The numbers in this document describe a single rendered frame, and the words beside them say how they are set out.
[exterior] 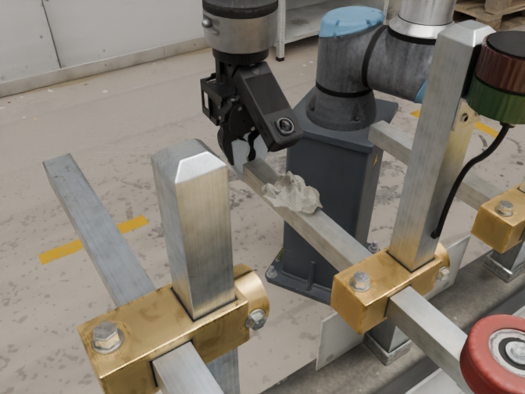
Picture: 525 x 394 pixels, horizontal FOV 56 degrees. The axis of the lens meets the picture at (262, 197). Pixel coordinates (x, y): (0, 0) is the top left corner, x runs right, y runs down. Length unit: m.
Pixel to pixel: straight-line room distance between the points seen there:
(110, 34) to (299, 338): 2.17
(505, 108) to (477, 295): 0.44
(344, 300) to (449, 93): 0.24
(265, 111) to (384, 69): 0.61
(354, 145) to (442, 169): 0.79
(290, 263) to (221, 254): 1.30
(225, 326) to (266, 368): 1.11
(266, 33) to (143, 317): 0.36
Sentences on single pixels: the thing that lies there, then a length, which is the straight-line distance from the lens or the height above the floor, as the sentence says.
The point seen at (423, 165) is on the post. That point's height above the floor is 1.00.
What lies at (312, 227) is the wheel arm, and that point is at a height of 0.86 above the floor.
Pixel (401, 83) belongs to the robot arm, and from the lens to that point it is 1.17.
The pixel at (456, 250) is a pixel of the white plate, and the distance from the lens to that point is 0.72.
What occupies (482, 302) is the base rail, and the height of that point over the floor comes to 0.70.
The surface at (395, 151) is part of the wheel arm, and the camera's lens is 0.82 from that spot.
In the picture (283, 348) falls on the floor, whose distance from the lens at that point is 1.52.
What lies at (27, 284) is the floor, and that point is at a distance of 1.85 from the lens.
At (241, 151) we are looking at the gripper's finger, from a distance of 0.68.
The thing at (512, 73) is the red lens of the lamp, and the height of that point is 1.12.
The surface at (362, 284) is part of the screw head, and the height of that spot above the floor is 0.88.
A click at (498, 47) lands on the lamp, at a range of 0.40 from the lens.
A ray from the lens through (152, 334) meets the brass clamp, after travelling 0.36.
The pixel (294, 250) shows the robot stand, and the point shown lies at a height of 0.15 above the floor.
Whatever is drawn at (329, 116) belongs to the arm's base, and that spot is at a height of 0.64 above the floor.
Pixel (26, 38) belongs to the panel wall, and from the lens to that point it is 3.01.
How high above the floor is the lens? 1.26
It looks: 39 degrees down
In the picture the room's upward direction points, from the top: straight up
